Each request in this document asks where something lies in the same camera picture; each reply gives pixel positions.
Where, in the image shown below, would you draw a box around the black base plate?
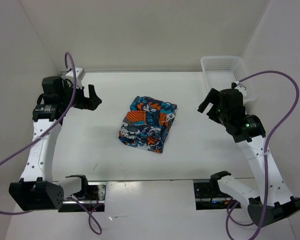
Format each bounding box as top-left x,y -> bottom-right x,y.
193,179 -> 233,211
58,181 -> 107,213

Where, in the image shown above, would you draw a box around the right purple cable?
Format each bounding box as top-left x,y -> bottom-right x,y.
225,70 -> 300,240

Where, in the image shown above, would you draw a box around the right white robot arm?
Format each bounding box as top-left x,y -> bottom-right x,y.
198,88 -> 300,227

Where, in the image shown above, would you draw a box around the colourful patterned shorts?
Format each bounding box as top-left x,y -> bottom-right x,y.
118,96 -> 178,154

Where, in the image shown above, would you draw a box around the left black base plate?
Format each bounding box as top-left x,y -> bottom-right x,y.
58,181 -> 107,213

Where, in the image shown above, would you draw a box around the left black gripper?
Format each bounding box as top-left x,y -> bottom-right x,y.
60,80 -> 102,111

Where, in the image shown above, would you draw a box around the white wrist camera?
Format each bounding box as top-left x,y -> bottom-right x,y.
60,67 -> 86,89
231,81 -> 248,101

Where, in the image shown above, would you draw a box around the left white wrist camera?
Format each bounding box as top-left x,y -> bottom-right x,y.
60,67 -> 86,89

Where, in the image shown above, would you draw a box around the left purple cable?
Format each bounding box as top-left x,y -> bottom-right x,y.
0,51 -> 103,235

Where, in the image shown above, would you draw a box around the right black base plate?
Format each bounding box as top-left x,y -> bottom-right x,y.
193,179 -> 233,211

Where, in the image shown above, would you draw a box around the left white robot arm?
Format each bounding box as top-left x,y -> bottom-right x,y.
8,76 -> 102,212

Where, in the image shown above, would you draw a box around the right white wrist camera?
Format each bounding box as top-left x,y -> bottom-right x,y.
231,81 -> 248,101

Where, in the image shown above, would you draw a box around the white plastic basket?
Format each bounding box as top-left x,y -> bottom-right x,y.
200,55 -> 249,91

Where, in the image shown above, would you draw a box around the purple cable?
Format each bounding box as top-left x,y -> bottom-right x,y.
0,51 -> 103,235
225,70 -> 300,240

